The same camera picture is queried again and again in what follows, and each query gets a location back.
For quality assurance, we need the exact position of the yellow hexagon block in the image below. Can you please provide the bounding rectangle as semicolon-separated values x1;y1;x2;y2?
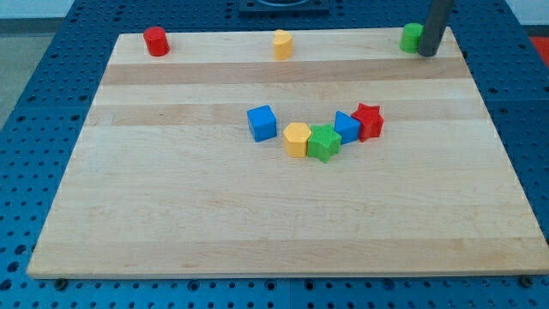
282;123;311;158

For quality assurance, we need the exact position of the wooden board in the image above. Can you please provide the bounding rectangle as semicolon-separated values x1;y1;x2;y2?
27;27;548;279

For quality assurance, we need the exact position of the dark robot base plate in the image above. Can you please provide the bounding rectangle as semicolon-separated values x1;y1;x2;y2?
237;0;330;13

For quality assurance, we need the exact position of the red cylinder block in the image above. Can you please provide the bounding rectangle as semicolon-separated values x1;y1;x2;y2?
143;27;170;57

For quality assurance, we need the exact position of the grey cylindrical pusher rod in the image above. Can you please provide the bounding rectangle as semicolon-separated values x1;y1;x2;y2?
418;0;455;58

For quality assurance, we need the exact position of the red star block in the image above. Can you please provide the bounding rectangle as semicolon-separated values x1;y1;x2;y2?
351;103;384;142

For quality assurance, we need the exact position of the green star block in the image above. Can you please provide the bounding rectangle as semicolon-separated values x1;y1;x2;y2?
307;124;341;163

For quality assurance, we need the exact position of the green cylinder block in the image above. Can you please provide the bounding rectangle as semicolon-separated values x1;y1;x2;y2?
399;22;424;53

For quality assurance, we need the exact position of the blue triangle block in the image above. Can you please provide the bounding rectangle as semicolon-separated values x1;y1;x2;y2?
334;111;360;144

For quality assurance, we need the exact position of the yellow half-round block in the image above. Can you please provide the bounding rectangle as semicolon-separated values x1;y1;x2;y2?
273;29;293;61

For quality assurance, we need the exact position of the blue cube block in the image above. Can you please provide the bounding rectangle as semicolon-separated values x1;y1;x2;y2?
247;105;277;142

